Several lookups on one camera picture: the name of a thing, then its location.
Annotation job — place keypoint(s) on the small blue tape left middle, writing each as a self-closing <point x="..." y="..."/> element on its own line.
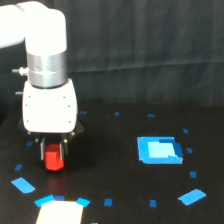
<point x="29" y="143"/>

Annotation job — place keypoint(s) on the large blue tape left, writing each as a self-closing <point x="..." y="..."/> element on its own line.
<point x="24" y="186"/>

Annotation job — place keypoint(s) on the large blue tape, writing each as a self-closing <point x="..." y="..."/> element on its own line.
<point x="192" y="197"/>
<point x="24" y="186"/>

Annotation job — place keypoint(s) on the small blue tape right lower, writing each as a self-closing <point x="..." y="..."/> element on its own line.
<point x="193" y="174"/>

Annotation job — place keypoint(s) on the blue tape beside paper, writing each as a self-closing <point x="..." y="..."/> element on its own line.
<point x="83" y="202"/>

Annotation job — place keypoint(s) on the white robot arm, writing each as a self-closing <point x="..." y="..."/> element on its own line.
<point x="43" y="31"/>

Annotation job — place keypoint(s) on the small blue tape left lower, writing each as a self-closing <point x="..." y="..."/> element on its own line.
<point x="18" y="167"/>

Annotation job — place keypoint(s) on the red octagonal block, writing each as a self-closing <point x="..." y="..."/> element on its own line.
<point x="53" y="161"/>

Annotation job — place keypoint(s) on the small blue tape bottom middle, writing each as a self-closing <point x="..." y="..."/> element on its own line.
<point x="108" y="202"/>

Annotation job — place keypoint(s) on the white paper sheet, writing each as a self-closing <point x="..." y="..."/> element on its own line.
<point x="60" y="212"/>

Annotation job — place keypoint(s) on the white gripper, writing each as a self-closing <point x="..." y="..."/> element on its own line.
<point x="51" y="111"/>

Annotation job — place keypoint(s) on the small blue tape bottom right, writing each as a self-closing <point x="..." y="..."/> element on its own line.
<point x="153" y="203"/>

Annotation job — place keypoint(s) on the blue tape bottom left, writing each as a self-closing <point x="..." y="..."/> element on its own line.
<point x="44" y="200"/>

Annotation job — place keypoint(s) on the small dark blue tape bottom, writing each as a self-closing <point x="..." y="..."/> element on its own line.
<point x="60" y="198"/>

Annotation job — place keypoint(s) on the small blue tape right middle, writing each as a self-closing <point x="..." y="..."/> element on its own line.
<point x="189" y="150"/>

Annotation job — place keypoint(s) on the blue tape square target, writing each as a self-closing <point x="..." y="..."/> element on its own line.
<point x="159" y="150"/>

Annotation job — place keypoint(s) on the large blue tape right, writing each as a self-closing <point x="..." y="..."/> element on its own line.
<point x="192" y="197"/>

